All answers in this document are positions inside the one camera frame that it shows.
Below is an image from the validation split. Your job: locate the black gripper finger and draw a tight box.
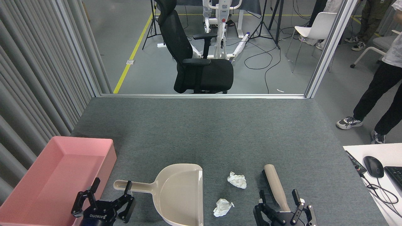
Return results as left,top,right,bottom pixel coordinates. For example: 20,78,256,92
291,189,318,226
109,181,136,224
253,190,278,226
71,177,101,218

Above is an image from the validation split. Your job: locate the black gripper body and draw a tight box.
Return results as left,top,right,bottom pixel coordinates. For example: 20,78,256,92
80,200,118,226
265,211,308,226

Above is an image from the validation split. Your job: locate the beige brush with black bristles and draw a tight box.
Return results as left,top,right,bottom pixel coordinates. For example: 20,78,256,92
262,164,292,213

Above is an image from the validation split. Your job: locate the white tissue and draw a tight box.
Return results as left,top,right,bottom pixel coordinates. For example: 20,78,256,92
213,198,235,218
227,171,247,189

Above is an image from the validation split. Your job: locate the beige plastic dustpan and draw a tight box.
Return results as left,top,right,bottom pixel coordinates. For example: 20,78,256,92
113,163,204,226

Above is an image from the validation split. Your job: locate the pink plastic bin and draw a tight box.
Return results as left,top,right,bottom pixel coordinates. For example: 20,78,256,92
0,136,117,226

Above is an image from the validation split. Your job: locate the black computer mouse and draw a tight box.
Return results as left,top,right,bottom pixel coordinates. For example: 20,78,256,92
363,156,384,178

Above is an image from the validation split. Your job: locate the black keyboard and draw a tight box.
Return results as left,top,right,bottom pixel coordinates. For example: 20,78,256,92
384,166,402,190

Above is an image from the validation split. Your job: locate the white desk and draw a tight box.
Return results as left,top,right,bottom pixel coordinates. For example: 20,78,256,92
343,143,402,226

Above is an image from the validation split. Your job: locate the grey pleated curtain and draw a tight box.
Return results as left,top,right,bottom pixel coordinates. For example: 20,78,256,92
375,0,402,35
0,0,112,206

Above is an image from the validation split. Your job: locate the person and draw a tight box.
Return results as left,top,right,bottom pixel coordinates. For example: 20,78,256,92
336,9,402,145
298,0,346,51
345,0,393,51

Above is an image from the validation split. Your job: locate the black office chair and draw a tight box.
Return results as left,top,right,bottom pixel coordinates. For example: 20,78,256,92
155,0,234,94

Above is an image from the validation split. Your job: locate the black tripod stand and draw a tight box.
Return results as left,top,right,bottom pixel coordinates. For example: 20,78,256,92
250,0,285,50
142,0,165,50

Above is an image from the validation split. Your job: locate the white plastic chair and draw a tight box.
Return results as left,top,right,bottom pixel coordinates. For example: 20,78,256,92
285,12,338,73

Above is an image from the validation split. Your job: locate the grey chair with white base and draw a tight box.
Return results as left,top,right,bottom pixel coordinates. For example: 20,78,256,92
350,30,402,69

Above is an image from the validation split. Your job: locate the white stand on wheels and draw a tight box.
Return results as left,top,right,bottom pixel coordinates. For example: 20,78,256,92
190,0,251,62

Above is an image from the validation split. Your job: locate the black flat cable hub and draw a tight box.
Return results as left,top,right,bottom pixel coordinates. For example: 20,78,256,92
345,151,367,175

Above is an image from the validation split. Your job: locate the black desk cable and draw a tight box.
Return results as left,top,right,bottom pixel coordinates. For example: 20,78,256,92
359,172,402,218

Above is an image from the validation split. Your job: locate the black floor cable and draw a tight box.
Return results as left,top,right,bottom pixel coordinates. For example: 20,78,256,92
244,19,282,94

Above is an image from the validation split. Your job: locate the silver table rail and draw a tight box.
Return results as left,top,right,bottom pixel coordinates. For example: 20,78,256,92
100,93,307,100

